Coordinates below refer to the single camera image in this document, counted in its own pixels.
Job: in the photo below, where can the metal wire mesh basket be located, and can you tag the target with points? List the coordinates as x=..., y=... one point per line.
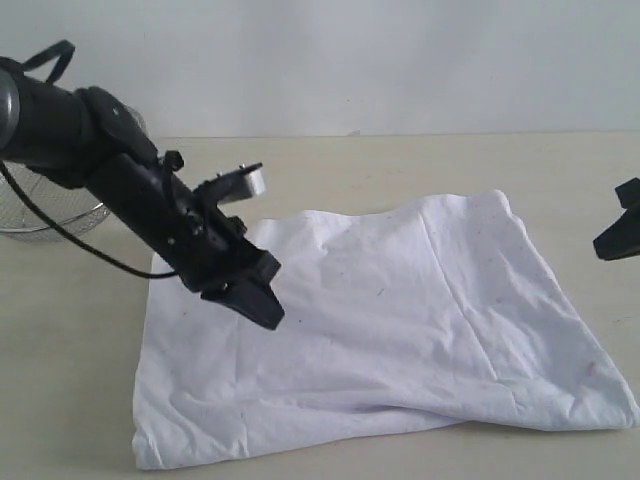
x=75, y=210

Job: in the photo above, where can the white t-shirt red lettering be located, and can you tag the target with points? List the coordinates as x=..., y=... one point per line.
x=432, y=314

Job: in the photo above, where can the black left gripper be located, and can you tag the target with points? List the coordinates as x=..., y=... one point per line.
x=210, y=254

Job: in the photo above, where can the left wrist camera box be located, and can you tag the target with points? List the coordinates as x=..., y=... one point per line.
x=244, y=183

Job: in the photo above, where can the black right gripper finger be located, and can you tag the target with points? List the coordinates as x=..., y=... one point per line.
x=628, y=193
x=621, y=239

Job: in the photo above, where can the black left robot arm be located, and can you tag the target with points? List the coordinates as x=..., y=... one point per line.
x=88, y=139

